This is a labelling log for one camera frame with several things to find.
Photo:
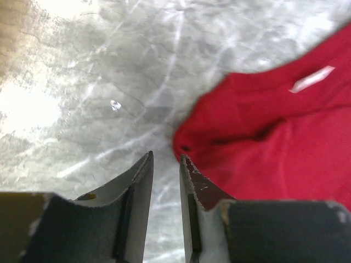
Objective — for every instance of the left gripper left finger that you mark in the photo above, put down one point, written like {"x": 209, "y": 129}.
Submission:
{"x": 107, "y": 224}

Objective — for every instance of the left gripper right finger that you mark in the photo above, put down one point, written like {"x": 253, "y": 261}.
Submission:
{"x": 220, "y": 228}

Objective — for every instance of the red t shirt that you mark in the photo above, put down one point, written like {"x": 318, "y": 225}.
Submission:
{"x": 279, "y": 134}

